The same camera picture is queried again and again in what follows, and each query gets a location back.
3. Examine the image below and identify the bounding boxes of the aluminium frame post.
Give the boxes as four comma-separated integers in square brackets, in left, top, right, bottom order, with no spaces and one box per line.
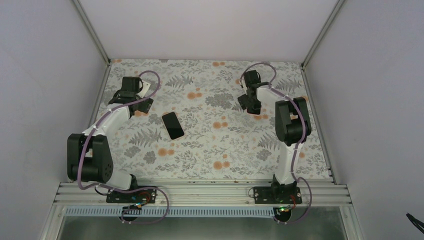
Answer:
[301,0,346,70]
[72,0,111,65]

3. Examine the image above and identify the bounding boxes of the aluminium front rail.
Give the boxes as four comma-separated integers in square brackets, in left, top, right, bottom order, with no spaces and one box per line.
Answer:
[53,179,353,207]

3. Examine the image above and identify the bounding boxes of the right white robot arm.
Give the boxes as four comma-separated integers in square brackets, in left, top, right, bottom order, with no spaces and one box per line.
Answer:
[237,70,312,204]

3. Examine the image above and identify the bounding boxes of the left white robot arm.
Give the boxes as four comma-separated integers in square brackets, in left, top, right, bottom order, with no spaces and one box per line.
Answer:
[67,76,153,203]

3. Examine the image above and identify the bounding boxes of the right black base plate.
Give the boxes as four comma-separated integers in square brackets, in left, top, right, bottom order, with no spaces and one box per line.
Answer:
[253,186,303,205]

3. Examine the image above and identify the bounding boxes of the floral table mat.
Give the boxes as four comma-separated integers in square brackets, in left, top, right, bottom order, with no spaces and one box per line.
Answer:
[82,58,332,181]

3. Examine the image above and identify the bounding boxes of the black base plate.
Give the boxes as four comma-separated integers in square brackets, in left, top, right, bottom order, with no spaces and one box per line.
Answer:
[106,186,157,205]
[253,186,303,205]

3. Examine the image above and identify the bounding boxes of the right aluminium frame post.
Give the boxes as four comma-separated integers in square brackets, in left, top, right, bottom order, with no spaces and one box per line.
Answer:
[301,0,346,70]

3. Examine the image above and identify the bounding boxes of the black object at edge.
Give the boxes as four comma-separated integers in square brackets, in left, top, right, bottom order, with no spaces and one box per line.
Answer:
[406,213,424,233]

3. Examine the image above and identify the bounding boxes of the left aluminium frame post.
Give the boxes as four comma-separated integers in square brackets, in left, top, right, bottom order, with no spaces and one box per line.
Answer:
[72,0,111,65]

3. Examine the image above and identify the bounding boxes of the perforated cable duct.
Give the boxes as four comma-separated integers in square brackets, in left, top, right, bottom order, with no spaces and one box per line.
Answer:
[64,205,275,218]

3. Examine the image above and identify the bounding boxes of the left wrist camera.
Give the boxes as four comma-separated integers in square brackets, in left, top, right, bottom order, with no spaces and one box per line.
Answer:
[137,80,151,99]

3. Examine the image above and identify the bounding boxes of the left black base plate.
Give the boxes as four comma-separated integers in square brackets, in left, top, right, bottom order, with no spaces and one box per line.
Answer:
[106,186,157,205]

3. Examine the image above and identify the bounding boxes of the black smartphone on table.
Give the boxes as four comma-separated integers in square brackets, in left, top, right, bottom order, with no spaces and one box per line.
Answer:
[161,112,185,140]

